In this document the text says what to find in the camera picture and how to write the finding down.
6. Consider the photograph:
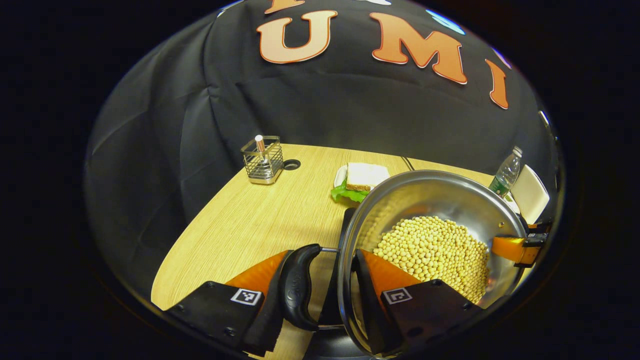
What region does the white toaster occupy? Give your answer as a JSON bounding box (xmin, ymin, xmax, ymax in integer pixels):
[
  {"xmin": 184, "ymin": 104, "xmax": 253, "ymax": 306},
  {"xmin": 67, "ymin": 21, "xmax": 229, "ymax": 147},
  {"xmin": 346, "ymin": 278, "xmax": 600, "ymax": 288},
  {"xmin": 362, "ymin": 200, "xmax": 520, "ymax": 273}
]
[{"xmin": 509, "ymin": 164, "xmax": 551, "ymax": 225}]

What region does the wire metal holder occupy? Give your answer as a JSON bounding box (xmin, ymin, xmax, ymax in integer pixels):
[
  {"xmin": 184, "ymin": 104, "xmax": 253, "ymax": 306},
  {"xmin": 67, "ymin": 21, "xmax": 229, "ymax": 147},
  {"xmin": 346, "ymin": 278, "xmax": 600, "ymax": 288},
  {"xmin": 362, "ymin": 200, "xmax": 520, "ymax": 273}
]
[{"xmin": 240, "ymin": 135, "xmax": 285, "ymax": 186}]

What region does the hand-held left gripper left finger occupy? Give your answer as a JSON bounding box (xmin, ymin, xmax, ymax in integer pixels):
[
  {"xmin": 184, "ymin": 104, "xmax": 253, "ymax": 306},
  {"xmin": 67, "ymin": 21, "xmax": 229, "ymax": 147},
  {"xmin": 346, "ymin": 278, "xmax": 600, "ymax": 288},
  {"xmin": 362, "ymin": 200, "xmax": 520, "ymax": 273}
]
[{"xmin": 165, "ymin": 250, "xmax": 301, "ymax": 357}]

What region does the black induction cooktop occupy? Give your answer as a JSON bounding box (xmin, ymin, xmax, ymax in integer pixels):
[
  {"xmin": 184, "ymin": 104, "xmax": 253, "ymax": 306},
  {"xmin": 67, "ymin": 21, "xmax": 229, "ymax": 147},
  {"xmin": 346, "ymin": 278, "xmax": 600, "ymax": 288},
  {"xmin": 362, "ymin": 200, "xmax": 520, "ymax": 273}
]
[{"xmin": 302, "ymin": 207, "xmax": 373, "ymax": 360}]

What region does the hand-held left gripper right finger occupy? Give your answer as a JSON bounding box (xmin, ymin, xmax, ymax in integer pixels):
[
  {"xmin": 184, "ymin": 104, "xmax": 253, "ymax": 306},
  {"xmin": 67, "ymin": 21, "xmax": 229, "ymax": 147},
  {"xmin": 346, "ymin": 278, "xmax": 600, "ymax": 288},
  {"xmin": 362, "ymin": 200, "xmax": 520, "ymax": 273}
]
[{"xmin": 352, "ymin": 248, "xmax": 483, "ymax": 356}]

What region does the sandwich with lettuce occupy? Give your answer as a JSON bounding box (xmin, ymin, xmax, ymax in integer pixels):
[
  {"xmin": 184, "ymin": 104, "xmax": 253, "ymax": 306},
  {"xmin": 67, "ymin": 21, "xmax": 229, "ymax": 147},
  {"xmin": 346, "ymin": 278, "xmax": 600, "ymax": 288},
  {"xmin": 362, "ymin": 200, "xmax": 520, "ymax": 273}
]
[{"xmin": 330, "ymin": 162, "xmax": 391, "ymax": 204}]

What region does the pile of yellow soybeans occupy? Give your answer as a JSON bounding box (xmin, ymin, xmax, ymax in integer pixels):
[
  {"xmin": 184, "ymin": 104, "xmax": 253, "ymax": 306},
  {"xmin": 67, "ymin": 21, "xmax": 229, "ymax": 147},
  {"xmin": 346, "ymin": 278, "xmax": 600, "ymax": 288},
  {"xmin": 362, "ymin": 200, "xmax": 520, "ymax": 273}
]
[{"xmin": 372, "ymin": 216, "xmax": 492, "ymax": 305}]

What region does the clear plastic water bottle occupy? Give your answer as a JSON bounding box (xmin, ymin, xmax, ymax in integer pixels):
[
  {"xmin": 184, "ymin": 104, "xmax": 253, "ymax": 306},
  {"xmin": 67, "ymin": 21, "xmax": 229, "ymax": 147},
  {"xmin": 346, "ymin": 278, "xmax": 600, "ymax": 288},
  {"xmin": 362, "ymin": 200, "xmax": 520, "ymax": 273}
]
[{"xmin": 488, "ymin": 145, "xmax": 524, "ymax": 197}]

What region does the black backdrop cloth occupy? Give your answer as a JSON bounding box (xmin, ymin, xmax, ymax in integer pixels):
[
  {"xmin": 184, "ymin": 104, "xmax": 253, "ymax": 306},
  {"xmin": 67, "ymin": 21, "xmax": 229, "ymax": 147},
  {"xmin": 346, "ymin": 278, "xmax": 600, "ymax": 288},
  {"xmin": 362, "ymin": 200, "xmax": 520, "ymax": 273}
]
[{"xmin": 82, "ymin": 0, "xmax": 561, "ymax": 301}]

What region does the steel pot with black handles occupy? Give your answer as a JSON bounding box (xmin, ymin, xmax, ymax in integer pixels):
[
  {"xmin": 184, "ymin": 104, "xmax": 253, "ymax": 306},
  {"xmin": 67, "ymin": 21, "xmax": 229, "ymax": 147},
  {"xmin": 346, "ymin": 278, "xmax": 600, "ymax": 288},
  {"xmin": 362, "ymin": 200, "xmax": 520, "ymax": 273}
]
[{"xmin": 279, "ymin": 169, "xmax": 530, "ymax": 358}]

